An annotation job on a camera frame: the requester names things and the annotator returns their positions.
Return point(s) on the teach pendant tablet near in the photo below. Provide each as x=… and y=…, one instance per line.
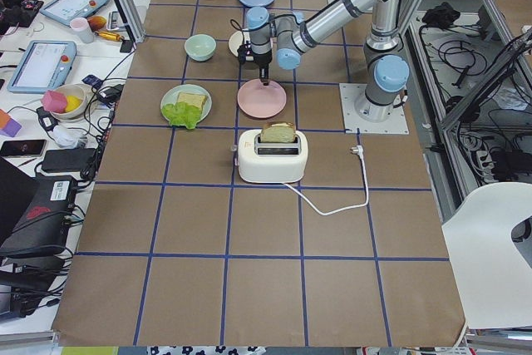
x=44, y=66

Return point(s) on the teach pendant tablet far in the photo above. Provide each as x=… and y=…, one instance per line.
x=63, y=11

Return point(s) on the bread slice on plate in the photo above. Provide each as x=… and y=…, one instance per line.
x=192, y=99

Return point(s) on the teach pendant tablet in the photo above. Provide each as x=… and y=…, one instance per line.
x=63, y=11
x=44, y=66

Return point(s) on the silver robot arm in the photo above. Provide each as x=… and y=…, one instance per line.
x=284, y=38

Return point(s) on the pink plate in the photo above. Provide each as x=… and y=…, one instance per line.
x=261, y=101

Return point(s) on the cream white plate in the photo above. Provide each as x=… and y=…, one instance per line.
x=236, y=40

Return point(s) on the black laptop with red logo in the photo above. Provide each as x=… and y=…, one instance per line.
x=35, y=215

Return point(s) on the black smartphone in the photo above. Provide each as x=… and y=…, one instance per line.
x=23, y=148

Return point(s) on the orange handled screwdriver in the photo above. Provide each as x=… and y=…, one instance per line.
x=110, y=36

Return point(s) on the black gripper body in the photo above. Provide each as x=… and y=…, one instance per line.
x=262, y=60

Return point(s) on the green lettuce leaf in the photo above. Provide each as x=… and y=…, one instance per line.
x=182, y=114

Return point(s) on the bowl with toy fruit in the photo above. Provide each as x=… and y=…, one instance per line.
x=67, y=102

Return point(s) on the pink plastic cup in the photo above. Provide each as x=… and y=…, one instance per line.
x=81, y=27

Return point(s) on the green plate with sandwich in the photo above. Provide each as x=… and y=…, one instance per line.
x=170, y=97

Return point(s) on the toast slice in toaster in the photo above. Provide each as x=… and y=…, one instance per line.
x=278, y=132

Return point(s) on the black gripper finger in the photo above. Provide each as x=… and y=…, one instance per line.
x=264, y=75

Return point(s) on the white chair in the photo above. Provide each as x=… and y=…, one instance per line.
x=492, y=276

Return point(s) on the mint green bowl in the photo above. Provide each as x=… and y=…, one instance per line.
x=200, y=47

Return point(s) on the white toaster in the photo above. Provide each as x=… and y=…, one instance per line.
x=271, y=163

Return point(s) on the purple toy block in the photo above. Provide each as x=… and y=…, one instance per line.
x=8, y=126

